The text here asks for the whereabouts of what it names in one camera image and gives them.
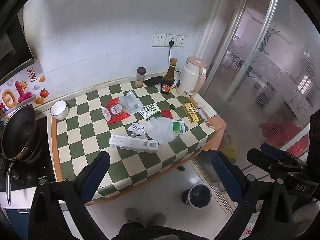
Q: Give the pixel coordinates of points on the white torn sachet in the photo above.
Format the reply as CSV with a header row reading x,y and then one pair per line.
x,y
136,129

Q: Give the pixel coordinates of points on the long white box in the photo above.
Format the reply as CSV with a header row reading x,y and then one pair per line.
x,y
133,144

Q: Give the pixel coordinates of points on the yellow plastic bag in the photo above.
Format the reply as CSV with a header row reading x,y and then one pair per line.
x,y
231,150

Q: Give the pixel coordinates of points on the grey slipper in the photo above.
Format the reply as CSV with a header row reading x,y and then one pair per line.
x,y
158,220
132,215

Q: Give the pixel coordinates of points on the small white container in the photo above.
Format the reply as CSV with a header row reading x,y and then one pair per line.
x,y
177,81

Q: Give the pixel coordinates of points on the glass sliding door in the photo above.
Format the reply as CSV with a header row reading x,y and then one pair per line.
x,y
275,67

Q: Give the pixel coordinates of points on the person's dark clothing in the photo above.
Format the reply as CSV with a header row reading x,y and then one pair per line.
x,y
152,233

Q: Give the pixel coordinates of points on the black frying pan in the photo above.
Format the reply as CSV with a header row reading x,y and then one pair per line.
x,y
20,132

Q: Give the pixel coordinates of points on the yellow narrow box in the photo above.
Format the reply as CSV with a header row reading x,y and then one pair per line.
x,y
190,112

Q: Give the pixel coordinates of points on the crumpled clear plastic wrap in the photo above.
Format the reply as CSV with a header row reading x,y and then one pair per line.
x,y
161,131

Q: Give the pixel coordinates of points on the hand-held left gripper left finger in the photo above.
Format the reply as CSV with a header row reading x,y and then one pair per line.
x,y
96,173

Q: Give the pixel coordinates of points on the white bowl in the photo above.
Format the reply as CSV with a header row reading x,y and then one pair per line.
x,y
59,109

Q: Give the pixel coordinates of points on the white wall outlets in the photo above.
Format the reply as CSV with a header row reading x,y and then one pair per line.
x,y
168,40

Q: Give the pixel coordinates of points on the dark brown sauce bottle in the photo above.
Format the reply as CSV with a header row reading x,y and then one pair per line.
x,y
168,82

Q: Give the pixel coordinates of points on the green white medicine box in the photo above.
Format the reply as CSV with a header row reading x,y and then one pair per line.
x,y
150,110

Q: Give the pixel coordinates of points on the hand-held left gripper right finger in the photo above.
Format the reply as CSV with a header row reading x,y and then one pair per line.
x,y
226,176

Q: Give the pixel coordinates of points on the small red wrapper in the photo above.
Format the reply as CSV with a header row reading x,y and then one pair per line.
x,y
167,114

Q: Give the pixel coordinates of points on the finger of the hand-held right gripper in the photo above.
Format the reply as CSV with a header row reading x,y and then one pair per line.
x,y
260,157
270,149

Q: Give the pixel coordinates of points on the white pink electric kettle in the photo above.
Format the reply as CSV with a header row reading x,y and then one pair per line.
x,y
190,78

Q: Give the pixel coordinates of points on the black phone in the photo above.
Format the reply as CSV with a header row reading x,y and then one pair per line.
x,y
153,81

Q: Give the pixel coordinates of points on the black induction cooktop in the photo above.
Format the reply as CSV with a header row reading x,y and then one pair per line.
x,y
43,155

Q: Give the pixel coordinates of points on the green white sachet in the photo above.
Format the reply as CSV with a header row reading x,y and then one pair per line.
x,y
178,127

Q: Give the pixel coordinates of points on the black trash bin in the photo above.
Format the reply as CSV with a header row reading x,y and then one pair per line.
x,y
196,195

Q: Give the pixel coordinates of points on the spice jar with brown lid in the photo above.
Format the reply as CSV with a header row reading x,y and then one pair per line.
x,y
140,77

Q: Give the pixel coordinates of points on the black range hood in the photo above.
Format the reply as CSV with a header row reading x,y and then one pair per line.
x,y
11,42

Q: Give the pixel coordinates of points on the small white red sachet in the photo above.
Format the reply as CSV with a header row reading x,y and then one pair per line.
x,y
106,113

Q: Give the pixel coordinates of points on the red snack packet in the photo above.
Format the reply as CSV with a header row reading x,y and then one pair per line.
x,y
115,112

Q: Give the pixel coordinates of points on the clear plastic bag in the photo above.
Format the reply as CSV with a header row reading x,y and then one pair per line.
x,y
131,102

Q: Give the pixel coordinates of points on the colourful wall stickers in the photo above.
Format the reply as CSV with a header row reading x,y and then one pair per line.
x,y
23,91

